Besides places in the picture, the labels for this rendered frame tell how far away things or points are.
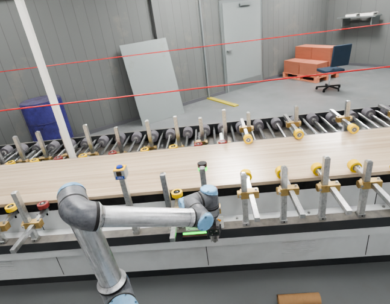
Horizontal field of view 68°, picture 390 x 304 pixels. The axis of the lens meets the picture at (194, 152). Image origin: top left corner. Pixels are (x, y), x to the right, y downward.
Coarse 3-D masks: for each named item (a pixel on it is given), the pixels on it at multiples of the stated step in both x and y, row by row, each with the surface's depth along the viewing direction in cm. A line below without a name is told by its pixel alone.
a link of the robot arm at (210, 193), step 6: (204, 186) 154; (210, 186) 154; (204, 192) 150; (210, 192) 149; (216, 192) 152; (204, 198) 149; (210, 198) 151; (216, 198) 153; (210, 204) 152; (216, 204) 154; (210, 210) 154
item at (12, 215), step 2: (16, 210) 219; (12, 212) 216; (14, 212) 217; (16, 212) 219; (8, 214) 215; (10, 214) 214; (12, 214) 214; (14, 214) 217; (16, 214) 219; (8, 216) 212; (10, 216) 212; (12, 216) 214; (14, 216) 216; (6, 218) 210; (8, 218) 210; (10, 218) 212; (12, 218) 214; (4, 220) 208; (6, 220) 208; (8, 220) 210; (10, 220) 212; (0, 228) 202; (0, 230) 201
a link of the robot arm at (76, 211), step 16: (64, 208) 109; (80, 208) 109; (96, 208) 110; (112, 208) 116; (128, 208) 119; (144, 208) 123; (160, 208) 127; (176, 208) 132; (192, 208) 136; (80, 224) 108; (96, 224) 109; (112, 224) 114; (128, 224) 118; (144, 224) 121; (160, 224) 125; (176, 224) 129; (192, 224) 133; (208, 224) 136
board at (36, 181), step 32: (384, 128) 257; (64, 160) 278; (96, 160) 270; (128, 160) 261; (160, 160) 254; (192, 160) 246; (224, 160) 240; (256, 160) 233; (288, 160) 227; (320, 160) 221; (384, 160) 210; (0, 192) 237; (32, 192) 230; (96, 192) 219; (160, 192) 211
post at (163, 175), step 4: (164, 172) 182; (160, 176) 181; (164, 176) 181; (160, 180) 182; (164, 180) 182; (164, 184) 183; (164, 188) 185; (168, 188) 187; (164, 192) 186; (168, 192) 186; (164, 196) 187; (168, 196) 187; (168, 200) 189; (168, 204) 190
